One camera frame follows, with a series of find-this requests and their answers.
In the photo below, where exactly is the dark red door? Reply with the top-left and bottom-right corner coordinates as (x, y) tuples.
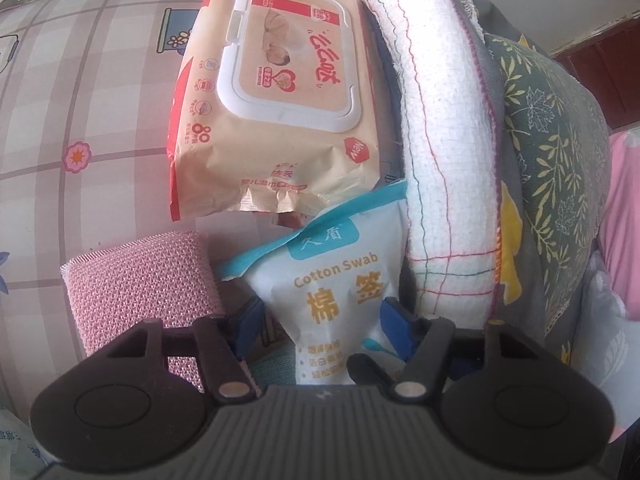
(550, 14), (640, 132)

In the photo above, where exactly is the white leaf print cloth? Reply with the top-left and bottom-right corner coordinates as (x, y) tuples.
(570, 250), (640, 413)

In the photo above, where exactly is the white cotton swab bag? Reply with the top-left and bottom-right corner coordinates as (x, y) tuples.
(215, 180), (417, 389)

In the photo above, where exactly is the grey quilt with yellow leaves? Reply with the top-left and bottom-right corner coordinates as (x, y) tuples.
(435, 0), (596, 378)

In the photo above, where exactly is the pink mesh scouring cloth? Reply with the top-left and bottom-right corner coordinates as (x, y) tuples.
(60, 230), (261, 396)

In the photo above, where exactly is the green leaf print pillow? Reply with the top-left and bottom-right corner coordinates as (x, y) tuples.
(482, 32), (614, 311)

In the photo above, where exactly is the white folded blanket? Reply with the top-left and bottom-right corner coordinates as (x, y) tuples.
(327, 0), (504, 333)

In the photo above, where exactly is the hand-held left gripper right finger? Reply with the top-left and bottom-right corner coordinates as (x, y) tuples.
(347, 296), (544, 402)

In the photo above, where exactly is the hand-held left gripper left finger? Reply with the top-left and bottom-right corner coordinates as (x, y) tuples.
(100, 295), (264, 404)

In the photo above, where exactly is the peach wet wipes pack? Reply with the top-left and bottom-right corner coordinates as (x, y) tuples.
(165, 0), (384, 224)

